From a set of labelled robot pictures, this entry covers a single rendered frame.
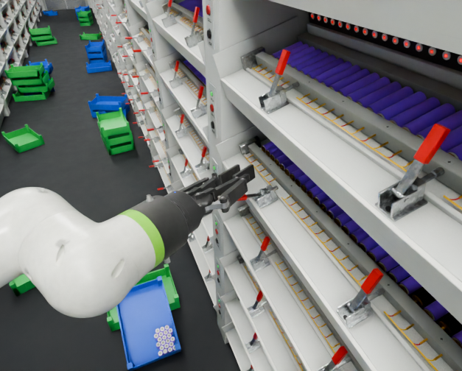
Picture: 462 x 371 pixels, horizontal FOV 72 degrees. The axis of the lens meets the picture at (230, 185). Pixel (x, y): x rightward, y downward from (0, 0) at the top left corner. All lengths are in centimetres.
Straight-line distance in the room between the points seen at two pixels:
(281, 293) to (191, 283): 93
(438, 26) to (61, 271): 41
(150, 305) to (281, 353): 75
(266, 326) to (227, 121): 54
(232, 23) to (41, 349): 142
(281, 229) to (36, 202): 39
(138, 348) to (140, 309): 15
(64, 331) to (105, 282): 125
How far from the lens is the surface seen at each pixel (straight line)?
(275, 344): 91
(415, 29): 31
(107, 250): 41
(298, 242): 57
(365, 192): 38
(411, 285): 52
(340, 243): 54
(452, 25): 29
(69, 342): 161
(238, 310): 118
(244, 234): 85
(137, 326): 149
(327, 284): 53
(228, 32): 67
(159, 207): 47
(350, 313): 51
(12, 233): 48
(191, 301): 157
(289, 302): 73
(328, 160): 42
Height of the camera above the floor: 131
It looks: 37 degrees down
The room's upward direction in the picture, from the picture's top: straight up
